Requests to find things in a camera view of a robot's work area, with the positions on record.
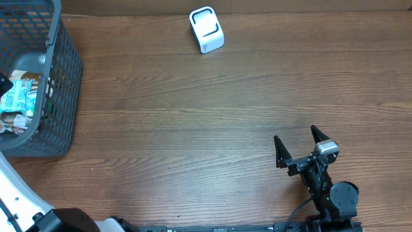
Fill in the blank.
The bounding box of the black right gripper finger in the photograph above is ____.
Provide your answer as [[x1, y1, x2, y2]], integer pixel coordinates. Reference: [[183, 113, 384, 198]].
[[310, 125, 330, 144], [274, 135, 292, 168]]

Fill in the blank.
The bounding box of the teal snack packet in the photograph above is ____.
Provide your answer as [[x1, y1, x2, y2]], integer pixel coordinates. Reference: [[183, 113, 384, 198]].
[[1, 80, 37, 117]]

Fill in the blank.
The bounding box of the brown snack pouch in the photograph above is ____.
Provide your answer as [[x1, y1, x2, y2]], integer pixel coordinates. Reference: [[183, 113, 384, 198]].
[[1, 70, 41, 135]]

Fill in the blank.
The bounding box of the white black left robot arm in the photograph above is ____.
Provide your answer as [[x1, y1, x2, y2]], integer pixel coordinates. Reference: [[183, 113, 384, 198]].
[[1, 155, 137, 232]]

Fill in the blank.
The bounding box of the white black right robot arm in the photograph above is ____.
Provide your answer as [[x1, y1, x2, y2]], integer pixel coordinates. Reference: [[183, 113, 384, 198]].
[[273, 125, 363, 232]]

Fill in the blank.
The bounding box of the white barcode scanner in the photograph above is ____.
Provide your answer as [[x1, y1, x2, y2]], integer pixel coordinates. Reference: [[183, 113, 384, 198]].
[[189, 6, 225, 54]]

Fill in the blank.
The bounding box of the dark grey plastic basket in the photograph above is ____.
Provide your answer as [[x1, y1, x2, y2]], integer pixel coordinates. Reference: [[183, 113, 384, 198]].
[[1, 0, 82, 157]]

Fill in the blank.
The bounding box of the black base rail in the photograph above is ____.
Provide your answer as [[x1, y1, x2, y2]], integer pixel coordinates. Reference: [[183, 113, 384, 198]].
[[135, 220, 364, 232]]

